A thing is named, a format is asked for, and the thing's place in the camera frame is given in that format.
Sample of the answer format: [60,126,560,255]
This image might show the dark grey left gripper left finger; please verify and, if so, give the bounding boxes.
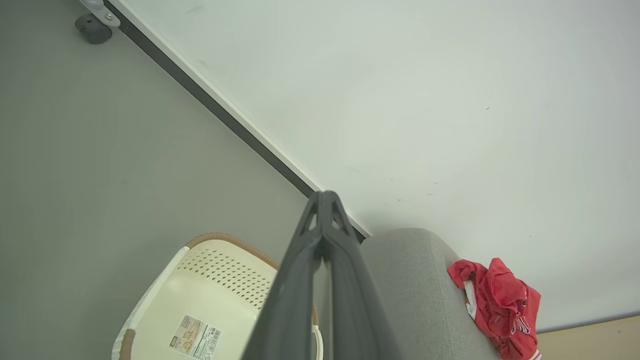
[242,190,327,360]

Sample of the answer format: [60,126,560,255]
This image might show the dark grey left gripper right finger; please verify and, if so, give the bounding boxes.
[323,190,402,360]

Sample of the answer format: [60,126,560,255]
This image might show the red garment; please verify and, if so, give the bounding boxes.
[447,257,543,360]

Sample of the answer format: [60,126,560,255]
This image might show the cream perforated laundry basket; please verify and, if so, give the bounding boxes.
[111,232,325,360]

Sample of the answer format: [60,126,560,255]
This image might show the basket product label sticker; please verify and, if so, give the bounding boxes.
[168,313,224,359]

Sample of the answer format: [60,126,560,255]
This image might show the grey fabric sofa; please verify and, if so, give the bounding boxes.
[312,227,507,360]

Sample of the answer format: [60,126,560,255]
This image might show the white black baseboard strip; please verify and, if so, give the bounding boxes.
[102,0,372,243]

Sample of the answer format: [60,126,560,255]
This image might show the black caster wheel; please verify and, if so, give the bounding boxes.
[74,13,114,46]

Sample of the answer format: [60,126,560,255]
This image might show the grey metal cart leg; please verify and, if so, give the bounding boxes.
[79,0,122,28]

